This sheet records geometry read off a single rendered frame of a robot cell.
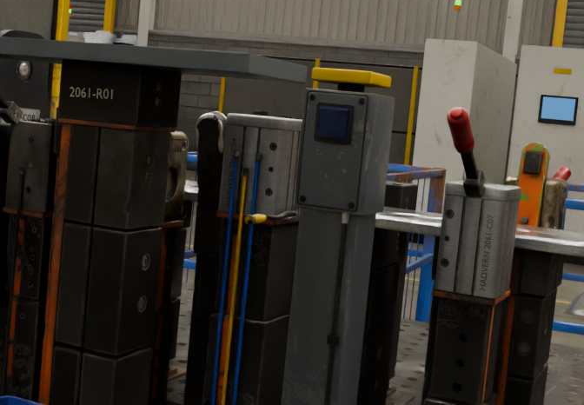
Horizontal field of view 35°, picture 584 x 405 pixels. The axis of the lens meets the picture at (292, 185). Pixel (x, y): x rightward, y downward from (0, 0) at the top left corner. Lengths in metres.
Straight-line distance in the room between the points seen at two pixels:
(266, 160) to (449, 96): 8.11
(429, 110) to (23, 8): 5.18
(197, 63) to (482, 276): 0.37
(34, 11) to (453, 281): 4.15
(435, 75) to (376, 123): 8.33
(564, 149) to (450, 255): 8.06
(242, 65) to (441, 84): 8.33
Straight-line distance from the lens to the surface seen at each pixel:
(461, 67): 9.14
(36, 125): 1.19
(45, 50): 0.98
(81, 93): 0.99
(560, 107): 9.02
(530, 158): 1.31
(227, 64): 0.87
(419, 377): 1.60
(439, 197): 4.21
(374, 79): 0.86
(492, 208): 0.98
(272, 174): 1.05
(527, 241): 1.09
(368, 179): 0.86
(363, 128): 0.85
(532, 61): 9.09
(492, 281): 0.99
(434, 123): 9.16
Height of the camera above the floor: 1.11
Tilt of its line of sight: 4 degrees down
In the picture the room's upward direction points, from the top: 6 degrees clockwise
